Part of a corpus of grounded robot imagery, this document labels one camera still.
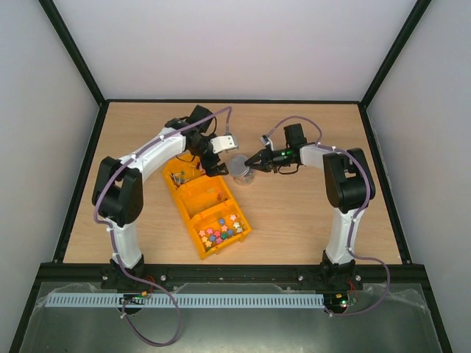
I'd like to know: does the clear plastic jar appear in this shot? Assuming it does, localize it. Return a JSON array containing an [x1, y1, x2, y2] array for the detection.
[[233, 168, 255, 186]]

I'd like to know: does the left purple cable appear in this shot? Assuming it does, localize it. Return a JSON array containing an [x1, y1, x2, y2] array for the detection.
[[93, 105, 233, 347]]

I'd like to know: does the orange three-compartment bin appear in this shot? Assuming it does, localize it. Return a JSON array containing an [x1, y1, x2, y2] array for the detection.
[[162, 154, 252, 260]]

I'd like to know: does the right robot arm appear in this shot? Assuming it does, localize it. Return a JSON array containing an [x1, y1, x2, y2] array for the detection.
[[244, 124, 375, 289]]

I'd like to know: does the white slotted cable duct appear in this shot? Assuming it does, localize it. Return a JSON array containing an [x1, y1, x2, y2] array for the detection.
[[45, 293, 325, 309]]

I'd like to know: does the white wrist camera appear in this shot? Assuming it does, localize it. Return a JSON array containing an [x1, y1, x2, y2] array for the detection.
[[260, 135, 275, 151], [210, 135, 238, 154]]

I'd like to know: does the black aluminium frame rail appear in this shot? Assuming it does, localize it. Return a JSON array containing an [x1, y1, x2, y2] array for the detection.
[[36, 261, 428, 291]]

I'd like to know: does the round metal lid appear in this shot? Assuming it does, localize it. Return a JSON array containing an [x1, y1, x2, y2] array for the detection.
[[228, 154, 249, 177]]

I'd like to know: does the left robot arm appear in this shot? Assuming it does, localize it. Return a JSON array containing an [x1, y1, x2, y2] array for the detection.
[[92, 106, 235, 287]]

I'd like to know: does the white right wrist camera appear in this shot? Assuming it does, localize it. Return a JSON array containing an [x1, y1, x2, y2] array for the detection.
[[260, 135, 275, 151]]

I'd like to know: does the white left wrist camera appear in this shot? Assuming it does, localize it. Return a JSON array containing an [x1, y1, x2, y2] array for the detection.
[[210, 135, 238, 154]]

